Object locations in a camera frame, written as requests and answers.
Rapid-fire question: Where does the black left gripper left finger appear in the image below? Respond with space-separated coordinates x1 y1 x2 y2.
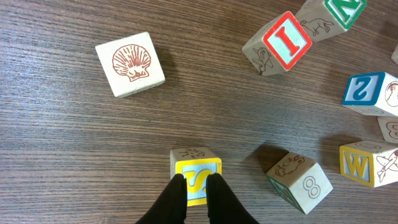
136 174 187 224

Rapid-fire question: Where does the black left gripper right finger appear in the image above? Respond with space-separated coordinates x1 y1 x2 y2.
206 173 259 224

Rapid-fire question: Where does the yellow S block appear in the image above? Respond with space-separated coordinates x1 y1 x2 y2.
170 147 222 207

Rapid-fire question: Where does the red shell block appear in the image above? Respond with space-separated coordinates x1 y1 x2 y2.
95 32 165 98

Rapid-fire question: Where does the red I block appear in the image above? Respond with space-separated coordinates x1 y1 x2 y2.
242 11 312 76

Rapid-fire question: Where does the green N block number 8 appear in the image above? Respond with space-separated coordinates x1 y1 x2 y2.
266 152 333 214

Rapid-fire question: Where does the yellow W block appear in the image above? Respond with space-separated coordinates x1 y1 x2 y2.
340 141 397 187

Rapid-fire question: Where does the yellow-top block right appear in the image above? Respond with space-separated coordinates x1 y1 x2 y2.
377 116 398 144

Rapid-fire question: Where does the blue Z block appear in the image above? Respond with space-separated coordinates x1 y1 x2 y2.
342 72 397 116

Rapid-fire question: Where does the green N top block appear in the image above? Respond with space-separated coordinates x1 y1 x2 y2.
295 0 367 42

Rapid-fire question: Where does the blue-top block right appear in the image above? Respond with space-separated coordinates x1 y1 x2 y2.
391 45 398 64

